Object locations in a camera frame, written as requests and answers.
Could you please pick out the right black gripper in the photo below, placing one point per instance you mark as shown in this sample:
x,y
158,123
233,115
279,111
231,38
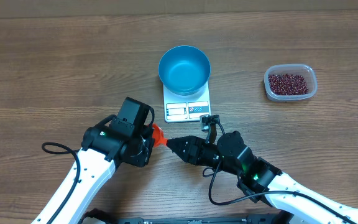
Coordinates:
x,y
189,151

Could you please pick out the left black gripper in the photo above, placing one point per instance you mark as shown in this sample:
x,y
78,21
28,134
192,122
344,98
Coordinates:
x,y
145,158

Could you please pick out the red measuring scoop blue handle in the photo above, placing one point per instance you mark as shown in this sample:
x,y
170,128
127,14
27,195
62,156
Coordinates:
x,y
158,136

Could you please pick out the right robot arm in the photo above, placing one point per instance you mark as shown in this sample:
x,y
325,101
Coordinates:
x,y
259,180

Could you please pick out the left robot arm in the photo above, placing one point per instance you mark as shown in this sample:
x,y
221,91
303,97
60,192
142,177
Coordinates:
x,y
118,138

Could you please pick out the white digital kitchen scale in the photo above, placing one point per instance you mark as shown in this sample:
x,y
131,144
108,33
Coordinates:
x,y
186,108

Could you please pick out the blue metal bowl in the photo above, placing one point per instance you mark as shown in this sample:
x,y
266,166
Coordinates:
x,y
184,69

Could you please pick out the clear plastic container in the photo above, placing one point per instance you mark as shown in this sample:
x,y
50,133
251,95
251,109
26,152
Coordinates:
x,y
298,69

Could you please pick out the red adzuki beans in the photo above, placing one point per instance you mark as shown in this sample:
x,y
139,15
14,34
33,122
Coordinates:
x,y
287,84

